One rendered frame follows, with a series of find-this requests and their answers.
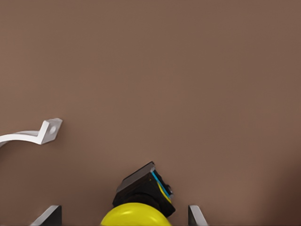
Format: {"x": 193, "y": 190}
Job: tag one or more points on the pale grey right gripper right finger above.
{"x": 195, "y": 215}

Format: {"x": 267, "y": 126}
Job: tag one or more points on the white curved bracket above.
{"x": 44, "y": 134}

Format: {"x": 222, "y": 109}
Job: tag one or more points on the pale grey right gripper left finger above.
{"x": 50, "y": 215}

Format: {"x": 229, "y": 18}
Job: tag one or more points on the yellow button with black base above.
{"x": 136, "y": 200}

